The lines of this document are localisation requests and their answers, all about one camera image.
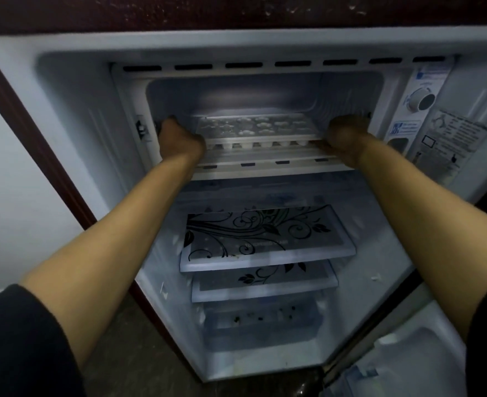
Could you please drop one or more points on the white ice cube tray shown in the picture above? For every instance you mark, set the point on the white ice cube tray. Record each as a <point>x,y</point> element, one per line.
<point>260,130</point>

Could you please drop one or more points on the person's right forearm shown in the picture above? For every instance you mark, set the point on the person's right forearm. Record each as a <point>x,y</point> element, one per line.
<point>429,227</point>

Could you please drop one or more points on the white freezer drip tray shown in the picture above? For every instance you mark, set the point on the white freezer drip tray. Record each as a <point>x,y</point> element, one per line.
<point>268,163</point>

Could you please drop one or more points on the clear vegetable crisper drawer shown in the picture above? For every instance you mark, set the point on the clear vegetable crisper drawer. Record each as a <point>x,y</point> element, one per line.
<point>260,322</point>

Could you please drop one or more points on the person's left dark sleeve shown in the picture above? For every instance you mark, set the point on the person's left dark sleeve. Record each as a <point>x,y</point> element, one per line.
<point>24,347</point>

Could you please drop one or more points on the person's left hand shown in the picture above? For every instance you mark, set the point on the person's left hand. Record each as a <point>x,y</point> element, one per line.
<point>178,141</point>

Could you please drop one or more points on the person's left forearm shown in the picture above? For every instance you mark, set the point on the person's left forearm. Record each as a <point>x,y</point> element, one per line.
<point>115,243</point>

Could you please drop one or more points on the maroon refrigerator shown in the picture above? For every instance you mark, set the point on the maroon refrigerator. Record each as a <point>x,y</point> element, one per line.
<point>243,119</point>

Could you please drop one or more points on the white thermostat knob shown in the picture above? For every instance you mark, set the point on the white thermostat knob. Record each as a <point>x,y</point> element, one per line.
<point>420,99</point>

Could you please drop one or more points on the floral glass fridge shelf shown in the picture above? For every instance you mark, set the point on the floral glass fridge shelf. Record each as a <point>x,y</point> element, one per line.
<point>264,237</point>
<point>264,281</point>

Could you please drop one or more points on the person's right hand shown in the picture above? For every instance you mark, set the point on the person's right hand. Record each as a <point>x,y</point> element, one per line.
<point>344,138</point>

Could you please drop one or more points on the white instruction sticker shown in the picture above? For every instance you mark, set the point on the white instruction sticker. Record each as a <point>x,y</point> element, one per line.
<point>454,140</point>

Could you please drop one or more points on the white fridge door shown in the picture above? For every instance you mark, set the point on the white fridge door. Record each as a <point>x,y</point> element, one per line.
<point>409,359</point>

